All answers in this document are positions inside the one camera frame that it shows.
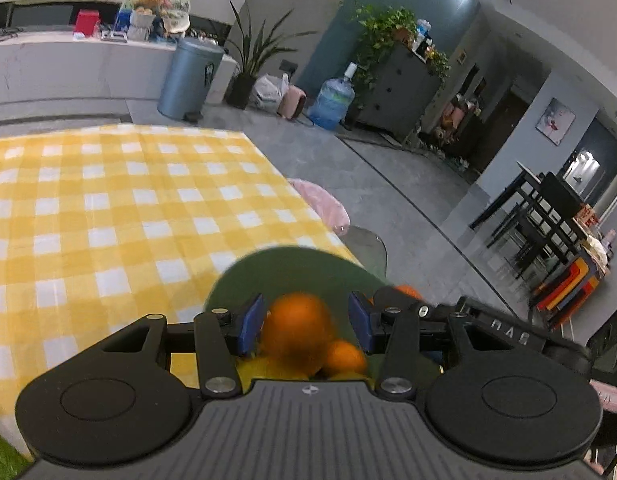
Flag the orange fruit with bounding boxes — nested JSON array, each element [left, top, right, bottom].
[[261, 292, 337, 376], [321, 339, 368, 376]]

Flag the transparent acrylic chair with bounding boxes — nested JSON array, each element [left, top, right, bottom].
[[341, 226, 389, 278]]

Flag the green colander bowl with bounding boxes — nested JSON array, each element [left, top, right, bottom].
[[203, 245, 442, 391]]

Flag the pink fluffy stool cushion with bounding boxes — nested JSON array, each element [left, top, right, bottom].
[[289, 179, 351, 235]]

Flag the colourful stacked stools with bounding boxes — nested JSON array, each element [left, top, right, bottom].
[[529, 252, 604, 332]]

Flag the black dining table chairs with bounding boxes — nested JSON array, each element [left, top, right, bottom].
[[469, 164, 587, 278]]

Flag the yellow checkered tablecloth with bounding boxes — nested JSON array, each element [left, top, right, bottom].
[[0, 125, 347, 450]]

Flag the dark grey drawer cabinet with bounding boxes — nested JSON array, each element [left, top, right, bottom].
[[356, 44, 442, 140]]

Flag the blue water jug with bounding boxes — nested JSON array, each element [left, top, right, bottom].
[[308, 63, 357, 131]]

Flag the pink small heater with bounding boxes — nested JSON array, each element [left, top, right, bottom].
[[277, 86, 306, 122]]

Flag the white plastic bag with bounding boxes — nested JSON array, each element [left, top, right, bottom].
[[250, 73, 290, 114]]

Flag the leafy pothos plant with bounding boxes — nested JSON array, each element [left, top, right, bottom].
[[349, 3, 453, 106]]

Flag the blue-grey pedal trash bin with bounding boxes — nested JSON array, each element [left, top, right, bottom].
[[158, 37, 224, 122]]

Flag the potted green leaf plant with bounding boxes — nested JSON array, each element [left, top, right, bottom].
[[226, 1, 316, 110]]

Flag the teddy bear gift display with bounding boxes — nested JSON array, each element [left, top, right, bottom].
[[113, 0, 191, 41]]

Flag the white TV cabinet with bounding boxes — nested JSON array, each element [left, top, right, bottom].
[[0, 1, 240, 124]]

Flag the red box on cabinet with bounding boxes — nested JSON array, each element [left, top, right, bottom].
[[74, 10, 100, 37]]

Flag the wall picture red flower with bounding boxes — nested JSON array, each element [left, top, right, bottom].
[[535, 98, 576, 146]]

